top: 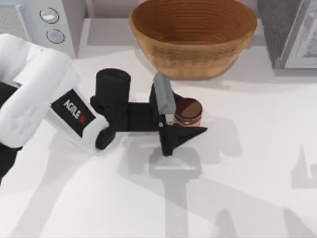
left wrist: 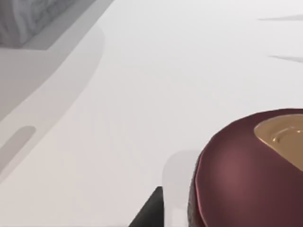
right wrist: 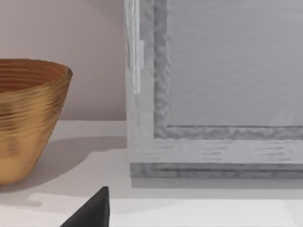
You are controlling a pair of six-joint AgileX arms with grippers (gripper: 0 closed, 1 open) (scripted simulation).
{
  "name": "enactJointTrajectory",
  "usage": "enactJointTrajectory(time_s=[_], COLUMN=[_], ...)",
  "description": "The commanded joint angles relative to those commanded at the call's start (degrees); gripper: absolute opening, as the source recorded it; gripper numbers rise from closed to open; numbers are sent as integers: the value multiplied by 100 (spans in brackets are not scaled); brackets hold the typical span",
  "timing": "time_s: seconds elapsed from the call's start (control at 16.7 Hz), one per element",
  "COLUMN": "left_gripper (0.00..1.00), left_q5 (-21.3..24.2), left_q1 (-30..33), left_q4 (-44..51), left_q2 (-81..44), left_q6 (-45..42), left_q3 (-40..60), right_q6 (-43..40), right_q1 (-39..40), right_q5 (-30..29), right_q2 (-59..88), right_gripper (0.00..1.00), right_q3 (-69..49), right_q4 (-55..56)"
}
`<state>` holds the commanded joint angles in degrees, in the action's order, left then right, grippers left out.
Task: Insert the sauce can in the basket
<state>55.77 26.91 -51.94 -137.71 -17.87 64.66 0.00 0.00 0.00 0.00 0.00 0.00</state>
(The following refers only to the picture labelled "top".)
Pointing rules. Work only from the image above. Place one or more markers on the brown lidded jar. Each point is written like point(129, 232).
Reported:
point(189, 112)

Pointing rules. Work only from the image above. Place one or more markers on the brown woven basket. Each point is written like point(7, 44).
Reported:
point(193, 44)

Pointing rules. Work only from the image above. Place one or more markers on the pale microwave oven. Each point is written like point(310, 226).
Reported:
point(67, 29)

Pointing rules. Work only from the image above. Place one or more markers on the small round microwave knob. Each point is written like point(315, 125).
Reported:
point(55, 36)

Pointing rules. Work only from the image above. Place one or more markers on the large round microwave knob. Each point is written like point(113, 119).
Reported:
point(49, 15)

